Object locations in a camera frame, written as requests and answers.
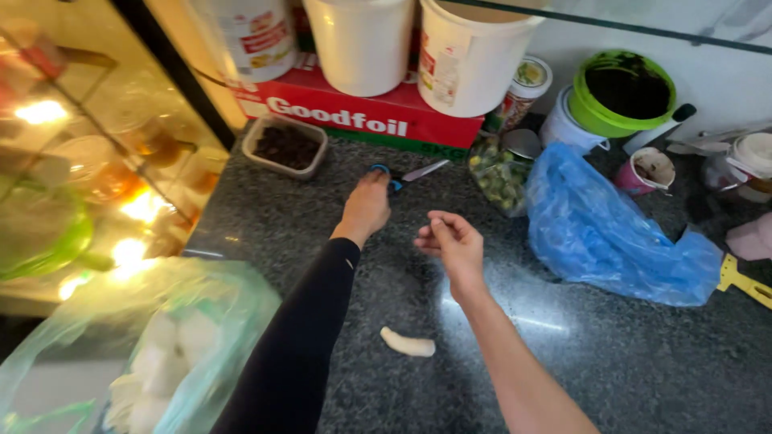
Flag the person's right hand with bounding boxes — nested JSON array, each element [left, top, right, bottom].
[[414, 210, 489, 303]]

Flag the person's left hand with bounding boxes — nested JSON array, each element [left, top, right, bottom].
[[330, 168, 392, 247]]

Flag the blue handled scissors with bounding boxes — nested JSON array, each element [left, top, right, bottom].
[[369, 159, 451, 195]]

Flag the red foil carton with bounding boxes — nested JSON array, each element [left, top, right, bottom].
[[224, 51, 485, 160]]

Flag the clear bag of green olives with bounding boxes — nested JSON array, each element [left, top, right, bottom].
[[468, 136, 535, 218]]

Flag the plastic tub with dark filling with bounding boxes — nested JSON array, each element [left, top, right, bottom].
[[242, 115, 329, 182]]

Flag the white dough piece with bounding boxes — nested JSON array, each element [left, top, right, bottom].
[[379, 326, 437, 358]]

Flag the round metal lid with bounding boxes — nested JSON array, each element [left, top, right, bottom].
[[502, 128, 543, 161]]

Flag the plain white bucket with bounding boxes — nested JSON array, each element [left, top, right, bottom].
[[302, 0, 417, 98]]

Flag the large white bucket with label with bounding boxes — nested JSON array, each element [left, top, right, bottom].
[[417, 0, 546, 119]]

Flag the small white bucket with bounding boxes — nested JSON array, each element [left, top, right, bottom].
[[538, 85, 610, 154]]

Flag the clear jar with printed lid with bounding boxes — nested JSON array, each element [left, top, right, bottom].
[[486, 55, 554, 133]]

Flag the blue plastic bag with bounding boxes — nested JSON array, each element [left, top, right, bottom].
[[525, 142, 724, 307]]

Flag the white bucket with red label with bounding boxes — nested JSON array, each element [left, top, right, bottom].
[[205, 0, 298, 84]]

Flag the pink paper cup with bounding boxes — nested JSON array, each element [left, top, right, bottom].
[[614, 147, 677, 197]]

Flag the green bucket with dark contents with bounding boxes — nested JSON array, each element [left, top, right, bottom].
[[567, 49, 678, 139]]

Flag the white bottle with black cap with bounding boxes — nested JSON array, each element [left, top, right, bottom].
[[622, 103, 698, 156]]

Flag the green bag of white pieces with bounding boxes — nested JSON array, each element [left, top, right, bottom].
[[0, 257, 283, 434]]

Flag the glass display cabinet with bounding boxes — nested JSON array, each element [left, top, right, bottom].
[[0, 0, 237, 317]]

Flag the glass jar with white lid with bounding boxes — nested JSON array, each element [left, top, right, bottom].
[[701, 132, 772, 204]]

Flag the yellow plastic tool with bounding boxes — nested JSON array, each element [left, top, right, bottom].
[[717, 253, 772, 311]]

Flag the pink cloth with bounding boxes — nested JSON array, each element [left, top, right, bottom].
[[725, 212, 772, 262]]

